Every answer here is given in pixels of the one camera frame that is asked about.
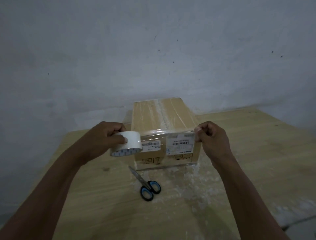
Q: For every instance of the person's left forearm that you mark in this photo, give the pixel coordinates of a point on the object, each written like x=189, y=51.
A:
x=39, y=200

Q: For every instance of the brown cardboard box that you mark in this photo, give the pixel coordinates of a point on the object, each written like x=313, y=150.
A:
x=160, y=113

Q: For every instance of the person's right hand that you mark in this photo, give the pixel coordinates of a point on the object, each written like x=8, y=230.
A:
x=216, y=143

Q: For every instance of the clear tape roll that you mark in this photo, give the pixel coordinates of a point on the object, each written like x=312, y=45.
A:
x=130, y=141

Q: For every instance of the person's right forearm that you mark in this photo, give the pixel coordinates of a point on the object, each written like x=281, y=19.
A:
x=251, y=200

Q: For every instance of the person's left hand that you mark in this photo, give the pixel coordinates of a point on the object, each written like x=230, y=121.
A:
x=101, y=141

